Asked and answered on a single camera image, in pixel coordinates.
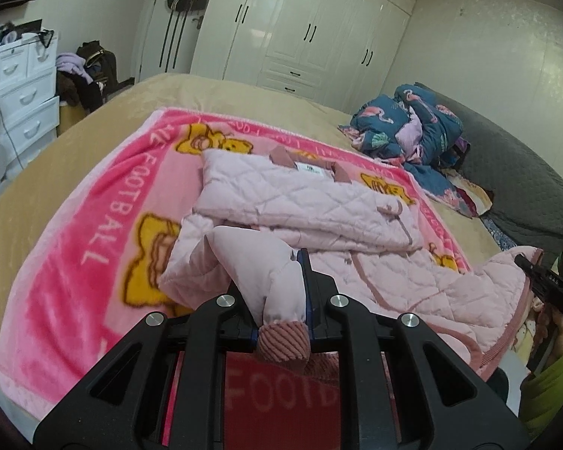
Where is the pink quilted jacket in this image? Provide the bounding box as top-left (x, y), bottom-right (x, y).
top-left (158, 148), bottom-right (532, 381)

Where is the green sleeve forearm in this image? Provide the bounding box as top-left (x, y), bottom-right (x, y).
top-left (519, 355), bottom-right (563, 439)

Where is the dark clothes pile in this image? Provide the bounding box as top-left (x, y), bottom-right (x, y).
top-left (57, 40), bottom-right (119, 113)

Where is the grey padded headboard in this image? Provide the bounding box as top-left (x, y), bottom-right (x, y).
top-left (435, 93), bottom-right (563, 267)

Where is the orange white folded cloth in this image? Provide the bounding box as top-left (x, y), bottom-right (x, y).
top-left (442, 169), bottom-right (493, 218)

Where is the pink cartoon fleece blanket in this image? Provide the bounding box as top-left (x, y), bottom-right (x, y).
top-left (0, 108), bottom-right (469, 449)

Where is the blue flamingo duvet pile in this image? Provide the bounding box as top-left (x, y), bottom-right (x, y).
top-left (339, 84), bottom-right (478, 218)

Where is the beige bed cover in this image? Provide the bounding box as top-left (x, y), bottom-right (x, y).
top-left (0, 74), bottom-right (345, 332)

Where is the white glossy wardrobe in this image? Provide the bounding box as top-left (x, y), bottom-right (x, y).
top-left (191, 0), bottom-right (416, 114)

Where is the white plastic drawer unit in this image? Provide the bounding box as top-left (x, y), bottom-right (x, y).
top-left (0, 30), bottom-right (60, 178)

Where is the lilac garment on pile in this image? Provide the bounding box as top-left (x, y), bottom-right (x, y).
top-left (56, 53), bottom-right (93, 84)

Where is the white door with stripes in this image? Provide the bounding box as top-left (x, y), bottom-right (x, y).
top-left (134, 0), bottom-right (204, 81)

